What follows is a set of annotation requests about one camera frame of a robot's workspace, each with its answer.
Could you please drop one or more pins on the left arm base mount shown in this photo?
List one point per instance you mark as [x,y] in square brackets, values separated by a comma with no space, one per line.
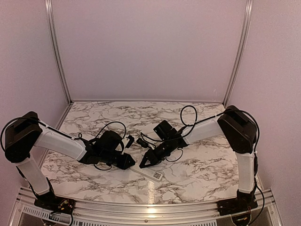
[55,203]

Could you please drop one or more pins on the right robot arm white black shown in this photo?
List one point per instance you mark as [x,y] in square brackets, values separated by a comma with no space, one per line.
[238,128]

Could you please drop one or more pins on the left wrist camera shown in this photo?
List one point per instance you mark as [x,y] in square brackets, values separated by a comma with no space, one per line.
[127,141]

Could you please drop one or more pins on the aluminium frame post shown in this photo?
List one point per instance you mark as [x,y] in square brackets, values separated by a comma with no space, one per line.
[55,46]
[241,47]

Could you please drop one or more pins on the left aluminium frame post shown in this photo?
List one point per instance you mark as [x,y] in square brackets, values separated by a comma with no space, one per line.
[55,46]

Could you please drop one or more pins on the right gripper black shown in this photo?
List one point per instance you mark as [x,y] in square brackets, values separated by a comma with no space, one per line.
[152,157]

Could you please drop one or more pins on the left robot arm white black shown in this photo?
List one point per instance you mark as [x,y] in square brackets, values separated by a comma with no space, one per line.
[21,134]

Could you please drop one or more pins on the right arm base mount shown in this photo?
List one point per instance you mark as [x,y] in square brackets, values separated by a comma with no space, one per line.
[243,202]

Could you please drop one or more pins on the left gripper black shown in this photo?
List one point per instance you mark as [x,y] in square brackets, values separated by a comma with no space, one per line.
[125,164]

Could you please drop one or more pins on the front aluminium rail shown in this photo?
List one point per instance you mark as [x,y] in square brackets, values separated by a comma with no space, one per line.
[93,213]

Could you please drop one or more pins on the white remote control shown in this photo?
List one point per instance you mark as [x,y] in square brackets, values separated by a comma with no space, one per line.
[148,173]

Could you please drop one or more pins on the right aluminium frame post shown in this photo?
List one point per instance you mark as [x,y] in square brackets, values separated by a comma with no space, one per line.
[241,47]

